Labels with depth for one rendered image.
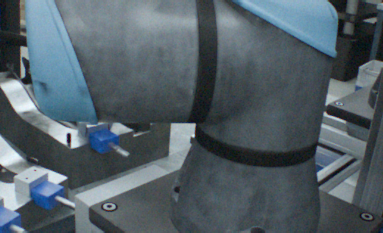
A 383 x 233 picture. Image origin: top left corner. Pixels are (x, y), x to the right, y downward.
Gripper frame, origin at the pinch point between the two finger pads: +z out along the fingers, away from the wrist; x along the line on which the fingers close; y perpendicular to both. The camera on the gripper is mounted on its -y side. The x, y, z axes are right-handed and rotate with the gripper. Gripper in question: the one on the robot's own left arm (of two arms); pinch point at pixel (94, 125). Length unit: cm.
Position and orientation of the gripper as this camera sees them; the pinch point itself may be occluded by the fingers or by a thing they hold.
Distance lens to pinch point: 100.5
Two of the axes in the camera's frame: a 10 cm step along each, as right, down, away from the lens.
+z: -0.8, 9.2, 3.8
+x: 7.1, -2.1, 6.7
